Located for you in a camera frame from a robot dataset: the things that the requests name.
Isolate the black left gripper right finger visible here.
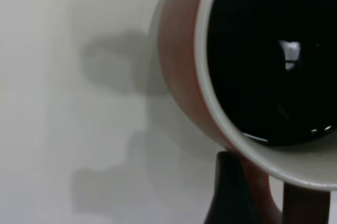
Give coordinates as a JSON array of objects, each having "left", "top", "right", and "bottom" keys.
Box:
[{"left": 283, "top": 181, "right": 330, "bottom": 224}]

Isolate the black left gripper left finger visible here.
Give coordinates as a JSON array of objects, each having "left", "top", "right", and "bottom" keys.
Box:
[{"left": 204, "top": 151, "right": 257, "bottom": 224}]

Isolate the red ceramic mug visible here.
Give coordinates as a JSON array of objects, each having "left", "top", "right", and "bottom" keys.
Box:
[{"left": 157, "top": 0, "right": 337, "bottom": 224}]

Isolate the dark coffee liquid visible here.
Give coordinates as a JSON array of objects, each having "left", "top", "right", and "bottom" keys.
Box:
[{"left": 206, "top": 0, "right": 337, "bottom": 148}]

